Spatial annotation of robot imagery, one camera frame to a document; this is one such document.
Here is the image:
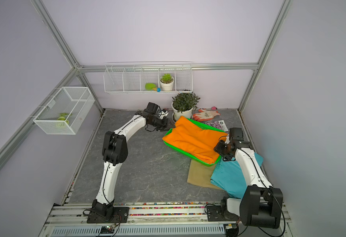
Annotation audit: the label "green plastic basket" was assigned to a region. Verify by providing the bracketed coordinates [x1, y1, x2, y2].
[163, 118, 225, 166]

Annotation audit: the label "flower seed packet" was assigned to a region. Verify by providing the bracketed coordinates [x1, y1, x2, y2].
[205, 120, 229, 132]

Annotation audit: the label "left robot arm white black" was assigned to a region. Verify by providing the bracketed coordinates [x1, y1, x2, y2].
[90, 102, 171, 221]

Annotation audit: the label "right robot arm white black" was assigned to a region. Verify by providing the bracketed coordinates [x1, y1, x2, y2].
[214, 127, 283, 229]

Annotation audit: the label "green toy shovel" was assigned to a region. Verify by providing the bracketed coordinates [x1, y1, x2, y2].
[145, 83, 161, 92]

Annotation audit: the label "teal pants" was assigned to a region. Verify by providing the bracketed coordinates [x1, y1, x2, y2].
[210, 158, 247, 199]

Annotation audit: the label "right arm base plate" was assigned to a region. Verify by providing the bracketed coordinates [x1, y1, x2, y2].
[204, 204, 240, 222]

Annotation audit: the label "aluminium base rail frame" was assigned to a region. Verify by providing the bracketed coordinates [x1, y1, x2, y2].
[39, 201, 293, 237]

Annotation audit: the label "small potted plant white pot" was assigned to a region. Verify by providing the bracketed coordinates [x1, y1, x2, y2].
[160, 74, 175, 91]

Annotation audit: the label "white wire wall shelf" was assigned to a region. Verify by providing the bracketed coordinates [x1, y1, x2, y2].
[103, 61, 193, 94]

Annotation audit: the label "orange white work gloves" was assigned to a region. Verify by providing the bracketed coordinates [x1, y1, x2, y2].
[193, 109, 220, 122]

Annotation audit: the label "tan pants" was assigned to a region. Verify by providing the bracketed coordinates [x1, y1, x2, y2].
[187, 160, 222, 190]

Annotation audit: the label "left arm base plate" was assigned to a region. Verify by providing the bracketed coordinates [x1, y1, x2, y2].
[86, 206, 130, 224]

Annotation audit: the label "orange pants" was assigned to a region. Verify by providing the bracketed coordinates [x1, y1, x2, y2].
[162, 116, 228, 165]

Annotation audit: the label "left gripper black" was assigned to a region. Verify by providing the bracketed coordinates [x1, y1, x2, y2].
[149, 116, 177, 131]

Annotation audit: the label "green item in side basket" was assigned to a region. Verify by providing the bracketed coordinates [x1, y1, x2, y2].
[55, 113, 72, 128]

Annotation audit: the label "white wire side basket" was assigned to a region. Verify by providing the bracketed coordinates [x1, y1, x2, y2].
[33, 87, 95, 135]

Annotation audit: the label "large potted plant white pot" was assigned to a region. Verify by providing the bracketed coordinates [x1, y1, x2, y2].
[172, 92, 200, 121]

